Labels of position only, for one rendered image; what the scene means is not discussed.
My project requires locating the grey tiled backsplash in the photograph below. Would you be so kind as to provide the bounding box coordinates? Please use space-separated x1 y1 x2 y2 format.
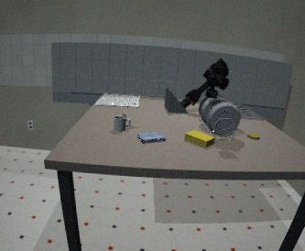
51 42 293 118

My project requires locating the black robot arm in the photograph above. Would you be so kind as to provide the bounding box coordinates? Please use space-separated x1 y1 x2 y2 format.
180 58 229 108

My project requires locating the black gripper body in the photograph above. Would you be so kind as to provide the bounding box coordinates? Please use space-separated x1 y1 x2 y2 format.
205 66 225 98

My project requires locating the yellow sponge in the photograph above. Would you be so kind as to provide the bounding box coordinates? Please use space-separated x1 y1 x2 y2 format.
185 130 215 147

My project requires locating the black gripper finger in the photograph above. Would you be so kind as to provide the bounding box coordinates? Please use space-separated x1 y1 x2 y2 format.
207 92 218 99
213 70 224 83

